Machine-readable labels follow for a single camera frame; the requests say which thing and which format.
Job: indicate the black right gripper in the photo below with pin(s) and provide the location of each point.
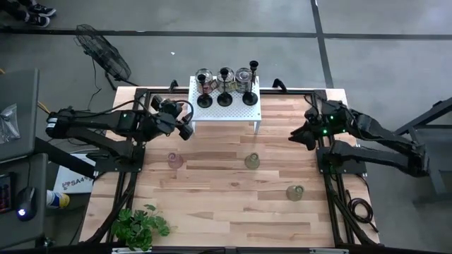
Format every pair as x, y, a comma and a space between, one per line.
317, 125

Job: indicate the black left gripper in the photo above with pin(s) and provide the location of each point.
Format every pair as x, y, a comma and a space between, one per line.
164, 121

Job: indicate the short black candlestick holder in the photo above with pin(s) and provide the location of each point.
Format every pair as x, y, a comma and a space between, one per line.
205, 101

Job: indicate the medium black candlestick holder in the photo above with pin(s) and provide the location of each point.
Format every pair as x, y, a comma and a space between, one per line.
225, 99

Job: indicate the clear ribbed glass candle holder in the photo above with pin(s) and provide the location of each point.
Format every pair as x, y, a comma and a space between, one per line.
252, 161
295, 193

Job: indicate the tall black candlestick holder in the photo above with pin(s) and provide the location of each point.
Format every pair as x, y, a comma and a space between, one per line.
250, 98

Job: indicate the brown label jar candle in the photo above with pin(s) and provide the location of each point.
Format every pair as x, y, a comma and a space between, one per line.
242, 79

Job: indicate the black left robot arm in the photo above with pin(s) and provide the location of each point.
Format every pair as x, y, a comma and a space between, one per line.
88, 121

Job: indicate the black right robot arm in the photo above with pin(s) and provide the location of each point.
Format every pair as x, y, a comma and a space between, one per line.
370, 155

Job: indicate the pink ribbed glass candle holder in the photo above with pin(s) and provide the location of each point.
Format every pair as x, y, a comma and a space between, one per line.
175, 161

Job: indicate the black table clamp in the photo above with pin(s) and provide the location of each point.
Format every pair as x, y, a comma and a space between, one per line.
173, 84
279, 84

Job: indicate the white perforated metal shelf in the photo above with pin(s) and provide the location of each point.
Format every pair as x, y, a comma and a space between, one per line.
226, 113

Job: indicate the black floor fan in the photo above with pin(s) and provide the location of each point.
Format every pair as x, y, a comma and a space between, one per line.
102, 53

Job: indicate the green artificial plant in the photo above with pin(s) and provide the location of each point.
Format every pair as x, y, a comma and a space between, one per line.
137, 225

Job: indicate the black diagonal support beam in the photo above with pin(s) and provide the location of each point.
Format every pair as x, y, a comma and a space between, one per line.
60, 157

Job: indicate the white cardboard box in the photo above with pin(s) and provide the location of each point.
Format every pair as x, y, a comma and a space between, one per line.
72, 183

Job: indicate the dark grey metal stand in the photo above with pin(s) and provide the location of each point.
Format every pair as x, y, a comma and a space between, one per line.
434, 176

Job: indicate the white plant pot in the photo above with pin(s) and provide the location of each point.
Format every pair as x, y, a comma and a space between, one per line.
131, 250

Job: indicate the yellow and white bottle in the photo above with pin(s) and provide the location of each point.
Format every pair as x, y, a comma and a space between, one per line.
58, 200

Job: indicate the grey side desk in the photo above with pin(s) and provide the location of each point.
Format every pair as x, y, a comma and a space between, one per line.
21, 91
35, 225

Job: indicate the person's shoe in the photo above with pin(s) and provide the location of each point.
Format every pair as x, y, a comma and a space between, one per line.
41, 10
37, 20

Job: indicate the clear plastic bag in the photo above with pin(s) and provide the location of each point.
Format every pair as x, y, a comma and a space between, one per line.
7, 123

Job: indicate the black computer mouse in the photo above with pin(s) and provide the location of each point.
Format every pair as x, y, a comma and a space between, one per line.
26, 201

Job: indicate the black backlit keypad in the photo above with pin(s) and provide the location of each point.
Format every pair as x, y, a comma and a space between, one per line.
5, 194

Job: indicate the person's leg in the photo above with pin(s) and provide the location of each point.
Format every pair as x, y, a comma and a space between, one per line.
12, 7

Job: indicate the black aluminium table frame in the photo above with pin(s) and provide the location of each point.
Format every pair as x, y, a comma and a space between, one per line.
282, 92

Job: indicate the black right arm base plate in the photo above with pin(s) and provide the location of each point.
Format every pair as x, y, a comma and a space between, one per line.
353, 169

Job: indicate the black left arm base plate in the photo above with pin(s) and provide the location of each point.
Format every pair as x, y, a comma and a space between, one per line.
106, 166

